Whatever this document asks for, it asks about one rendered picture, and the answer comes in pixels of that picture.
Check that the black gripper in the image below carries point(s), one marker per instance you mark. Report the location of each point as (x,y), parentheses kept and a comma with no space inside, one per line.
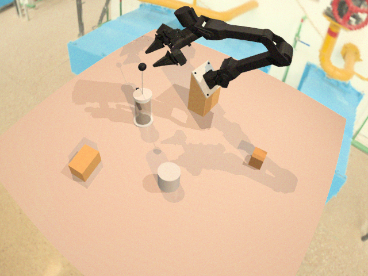
(170,58)

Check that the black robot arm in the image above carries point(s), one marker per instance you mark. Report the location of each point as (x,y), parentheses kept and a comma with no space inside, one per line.
(278,55)

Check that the white french press with black knob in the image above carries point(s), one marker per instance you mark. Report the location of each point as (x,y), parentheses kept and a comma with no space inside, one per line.
(142,103)

